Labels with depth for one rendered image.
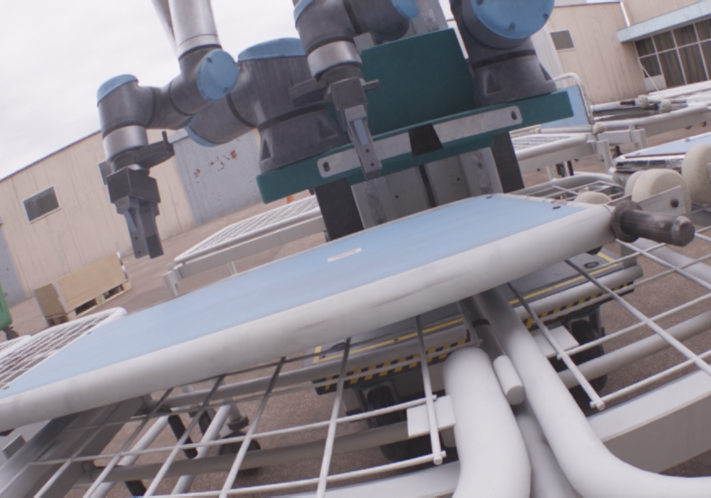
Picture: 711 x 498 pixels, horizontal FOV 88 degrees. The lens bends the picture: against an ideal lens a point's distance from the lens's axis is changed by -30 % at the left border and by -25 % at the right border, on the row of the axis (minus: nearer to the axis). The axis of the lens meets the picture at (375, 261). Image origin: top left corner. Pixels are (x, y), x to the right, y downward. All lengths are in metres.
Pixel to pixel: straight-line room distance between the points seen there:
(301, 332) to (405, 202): 0.84
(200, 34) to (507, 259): 0.71
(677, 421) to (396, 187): 0.94
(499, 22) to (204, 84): 0.52
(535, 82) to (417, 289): 0.68
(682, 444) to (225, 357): 0.36
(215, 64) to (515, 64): 0.58
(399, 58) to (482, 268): 0.79
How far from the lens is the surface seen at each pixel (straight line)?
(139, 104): 0.93
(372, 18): 0.85
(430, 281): 0.36
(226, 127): 1.07
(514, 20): 0.81
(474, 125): 0.94
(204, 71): 0.86
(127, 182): 0.83
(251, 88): 0.98
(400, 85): 1.09
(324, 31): 0.83
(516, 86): 0.96
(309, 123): 0.94
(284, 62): 0.96
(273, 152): 0.94
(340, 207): 1.29
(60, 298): 6.25
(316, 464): 1.22
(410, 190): 1.17
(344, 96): 0.76
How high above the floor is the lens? 0.67
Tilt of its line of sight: 13 degrees down
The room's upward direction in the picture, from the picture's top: 18 degrees counter-clockwise
